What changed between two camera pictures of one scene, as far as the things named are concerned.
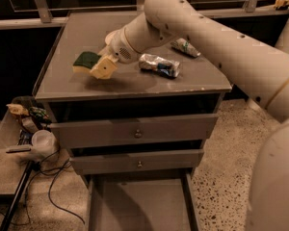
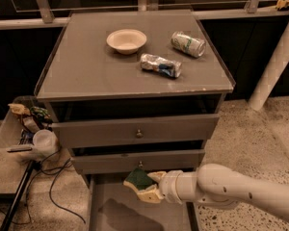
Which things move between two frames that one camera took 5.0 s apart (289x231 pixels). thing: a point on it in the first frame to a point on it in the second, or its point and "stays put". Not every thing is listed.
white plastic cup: [43, 141] stays put
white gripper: [119, 48] to [169, 186]
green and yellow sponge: [85, 62] to [139, 180]
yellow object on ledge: [282, 2] stays put
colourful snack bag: [39, 114] stays put
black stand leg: [17, 196] stays put
